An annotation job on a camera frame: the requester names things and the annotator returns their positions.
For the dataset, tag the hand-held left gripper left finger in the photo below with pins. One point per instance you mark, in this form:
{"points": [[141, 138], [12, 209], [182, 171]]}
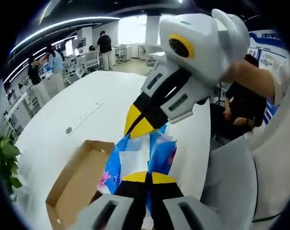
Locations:
{"points": [[111, 213]]}

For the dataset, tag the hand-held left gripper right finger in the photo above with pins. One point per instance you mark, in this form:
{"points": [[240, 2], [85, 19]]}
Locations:
{"points": [[178, 213]]}

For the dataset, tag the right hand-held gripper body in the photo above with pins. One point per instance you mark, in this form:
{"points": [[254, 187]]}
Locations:
{"points": [[202, 43]]}

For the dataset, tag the brown cardboard shoe box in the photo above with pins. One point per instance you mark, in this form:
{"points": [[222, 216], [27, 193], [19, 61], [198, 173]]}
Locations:
{"points": [[73, 182]]}

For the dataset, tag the blue white soft pack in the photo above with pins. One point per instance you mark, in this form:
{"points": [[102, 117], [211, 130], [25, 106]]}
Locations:
{"points": [[159, 153]]}

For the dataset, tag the grey mesh office chair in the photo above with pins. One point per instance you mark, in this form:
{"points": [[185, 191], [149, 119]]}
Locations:
{"points": [[231, 172]]}

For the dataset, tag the white office chair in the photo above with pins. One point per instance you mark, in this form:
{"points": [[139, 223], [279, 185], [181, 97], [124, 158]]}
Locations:
{"points": [[92, 60], [74, 67]]}

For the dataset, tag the round table grommet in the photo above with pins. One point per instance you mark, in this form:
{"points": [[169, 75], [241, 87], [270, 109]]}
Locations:
{"points": [[69, 130]]}

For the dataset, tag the person's beige shirt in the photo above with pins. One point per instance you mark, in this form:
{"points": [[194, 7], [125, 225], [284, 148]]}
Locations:
{"points": [[274, 167]]}

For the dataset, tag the potted green plant white pot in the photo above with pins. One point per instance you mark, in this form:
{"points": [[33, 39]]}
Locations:
{"points": [[6, 158]]}

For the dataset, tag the wall poster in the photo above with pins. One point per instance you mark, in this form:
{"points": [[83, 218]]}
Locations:
{"points": [[269, 48]]}

